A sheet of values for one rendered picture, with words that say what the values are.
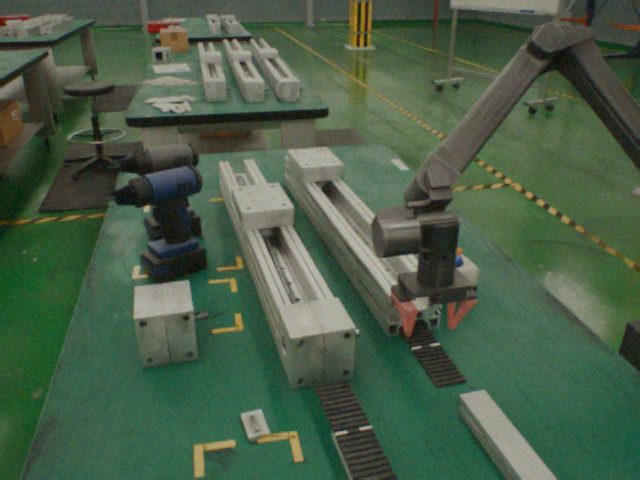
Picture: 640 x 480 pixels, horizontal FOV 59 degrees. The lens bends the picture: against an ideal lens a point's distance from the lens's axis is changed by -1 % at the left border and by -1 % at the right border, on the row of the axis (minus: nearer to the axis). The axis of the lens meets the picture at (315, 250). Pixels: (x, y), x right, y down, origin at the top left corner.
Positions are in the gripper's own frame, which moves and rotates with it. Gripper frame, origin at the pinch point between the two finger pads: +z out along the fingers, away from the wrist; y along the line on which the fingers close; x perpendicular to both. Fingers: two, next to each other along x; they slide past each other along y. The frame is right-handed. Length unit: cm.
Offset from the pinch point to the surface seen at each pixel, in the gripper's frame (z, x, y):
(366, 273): -1.4, -17.7, 4.8
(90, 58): 51, -756, 129
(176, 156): -16, -55, 37
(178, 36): -7, -396, 23
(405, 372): 4.5, 4.6, 5.8
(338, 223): -4.0, -35.6, 5.0
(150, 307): -5.2, -9.6, 43.7
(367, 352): 4.5, -1.9, 9.9
